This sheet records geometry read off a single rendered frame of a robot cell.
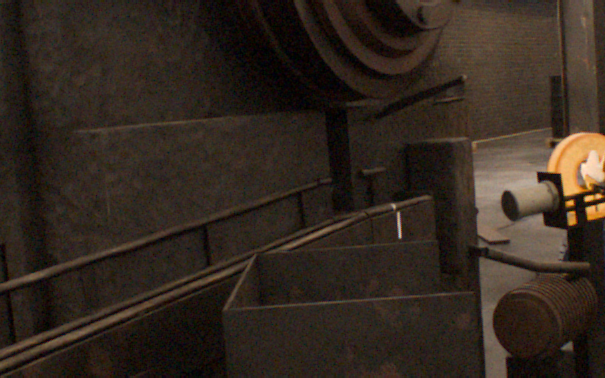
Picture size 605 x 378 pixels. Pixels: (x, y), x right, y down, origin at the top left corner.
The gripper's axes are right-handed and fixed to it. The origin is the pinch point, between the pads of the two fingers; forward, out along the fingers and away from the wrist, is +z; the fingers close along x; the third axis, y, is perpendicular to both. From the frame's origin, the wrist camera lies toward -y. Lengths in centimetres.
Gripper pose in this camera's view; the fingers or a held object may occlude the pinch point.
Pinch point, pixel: (587, 170)
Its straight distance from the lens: 170.6
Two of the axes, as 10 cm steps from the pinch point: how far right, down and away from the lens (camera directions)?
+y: 0.1, -9.2, -3.8
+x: -9.5, 1.1, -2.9
